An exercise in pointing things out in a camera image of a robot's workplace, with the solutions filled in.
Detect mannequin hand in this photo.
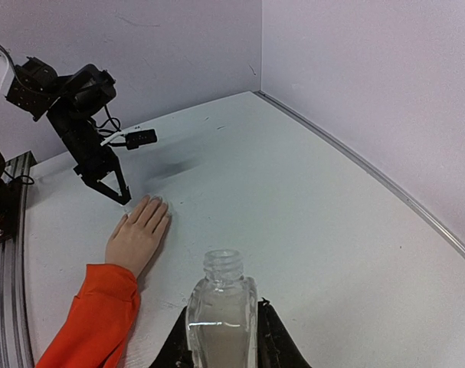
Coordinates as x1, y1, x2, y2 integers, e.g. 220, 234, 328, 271
104, 195, 172, 278

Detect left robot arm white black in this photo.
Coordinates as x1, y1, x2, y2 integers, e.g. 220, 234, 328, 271
0, 44, 131, 205

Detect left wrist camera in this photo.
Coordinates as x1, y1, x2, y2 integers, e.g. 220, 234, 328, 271
100, 128, 159, 151

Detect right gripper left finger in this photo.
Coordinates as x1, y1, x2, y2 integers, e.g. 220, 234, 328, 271
151, 307, 195, 368

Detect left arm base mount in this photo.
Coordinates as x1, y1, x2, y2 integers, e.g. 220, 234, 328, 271
0, 152, 34, 244

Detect orange sleeve forearm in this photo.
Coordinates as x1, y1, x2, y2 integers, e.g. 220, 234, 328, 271
37, 264, 140, 367

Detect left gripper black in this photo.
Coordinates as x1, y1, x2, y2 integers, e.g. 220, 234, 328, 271
71, 137, 131, 205

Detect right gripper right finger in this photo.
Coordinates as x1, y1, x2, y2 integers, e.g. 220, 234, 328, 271
257, 299, 311, 368

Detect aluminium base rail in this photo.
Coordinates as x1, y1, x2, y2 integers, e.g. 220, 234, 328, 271
0, 152, 35, 367

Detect white nail polish cap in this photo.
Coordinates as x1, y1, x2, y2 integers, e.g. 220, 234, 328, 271
122, 204, 131, 215

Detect clear nail polish bottle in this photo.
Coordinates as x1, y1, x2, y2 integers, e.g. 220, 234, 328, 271
185, 249, 258, 367

